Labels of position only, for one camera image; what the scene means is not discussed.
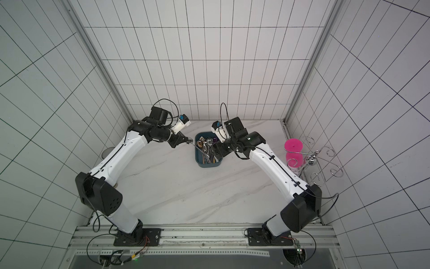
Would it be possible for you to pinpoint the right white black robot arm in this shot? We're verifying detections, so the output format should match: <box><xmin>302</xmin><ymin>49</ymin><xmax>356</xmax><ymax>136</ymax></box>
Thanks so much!
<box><xmin>211</xmin><ymin>132</ymin><xmax>322</xmax><ymax>244</ymax></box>

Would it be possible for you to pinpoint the aluminium mounting rail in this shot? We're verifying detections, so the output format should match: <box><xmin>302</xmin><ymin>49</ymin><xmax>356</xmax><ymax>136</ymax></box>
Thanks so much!
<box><xmin>63</xmin><ymin>224</ymin><xmax>342</xmax><ymax>264</ymax></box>

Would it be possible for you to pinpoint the pink plastic cup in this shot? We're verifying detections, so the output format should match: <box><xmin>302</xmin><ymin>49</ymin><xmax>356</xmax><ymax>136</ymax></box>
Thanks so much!
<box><xmin>284</xmin><ymin>139</ymin><xmax>303</xmax><ymax>168</ymax></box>

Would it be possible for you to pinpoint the clear plastic cup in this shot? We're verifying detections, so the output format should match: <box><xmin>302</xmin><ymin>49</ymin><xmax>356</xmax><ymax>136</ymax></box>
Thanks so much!
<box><xmin>101</xmin><ymin>147</ymin><xmax>115</xmax><ymax>161</ymax></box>

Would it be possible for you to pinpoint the chrome wire cup rack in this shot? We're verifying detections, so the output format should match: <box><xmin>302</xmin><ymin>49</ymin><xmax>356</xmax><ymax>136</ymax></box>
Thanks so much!
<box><xmin>287</xmin><ymin>136</ymin><xmax>344</xmax><ymax>187</ymax></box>

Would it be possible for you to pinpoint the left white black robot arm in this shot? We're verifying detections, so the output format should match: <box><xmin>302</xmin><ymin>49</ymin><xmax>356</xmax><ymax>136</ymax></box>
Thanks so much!
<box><xmin>75</xmin><ymin>114</ymin><xmax>192</xmax><ymax>244</ymax></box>

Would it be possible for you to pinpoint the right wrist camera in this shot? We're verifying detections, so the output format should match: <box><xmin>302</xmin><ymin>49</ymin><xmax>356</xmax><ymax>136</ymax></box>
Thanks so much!
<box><xmin>211</xmin><ymin>117</ymin><xmax>245</xmax><ymax>142</ymax></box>

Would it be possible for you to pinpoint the teal plastic storage box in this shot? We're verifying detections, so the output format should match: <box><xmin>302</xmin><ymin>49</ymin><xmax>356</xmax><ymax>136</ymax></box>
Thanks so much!
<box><xmin>195</xmin><ymin>132</ymin><xmax>222</xmax><ymax>168</ymax></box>

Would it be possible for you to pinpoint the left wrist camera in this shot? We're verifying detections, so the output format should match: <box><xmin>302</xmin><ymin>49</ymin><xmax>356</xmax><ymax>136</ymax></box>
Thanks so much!
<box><xmin>150</xmin><ymin>106</ymin><xmax>191</xmax><ymax>134</ymax></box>

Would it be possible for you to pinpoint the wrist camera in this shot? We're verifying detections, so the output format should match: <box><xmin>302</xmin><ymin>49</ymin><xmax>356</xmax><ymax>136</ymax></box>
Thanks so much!
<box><xmin>150</xmin><ymin>106</ymin><xmax>191</xmax><ymax>134</ymax></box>
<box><xmin>211</xmin><ymin>117</ymin><xmax>245</xmax><ymax>142</ymax></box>

